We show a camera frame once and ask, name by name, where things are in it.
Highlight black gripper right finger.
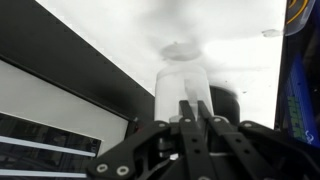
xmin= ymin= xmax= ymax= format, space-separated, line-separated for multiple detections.
xmin=197 ymin=100 xmax=320 ymax=180

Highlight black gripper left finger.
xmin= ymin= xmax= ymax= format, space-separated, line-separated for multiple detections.
xmin=87 ymin=99 xmax=218 ymax=180

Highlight black cup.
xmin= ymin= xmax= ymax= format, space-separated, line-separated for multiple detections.
xmin=209 ymin=85 xmax=241 ymax=127

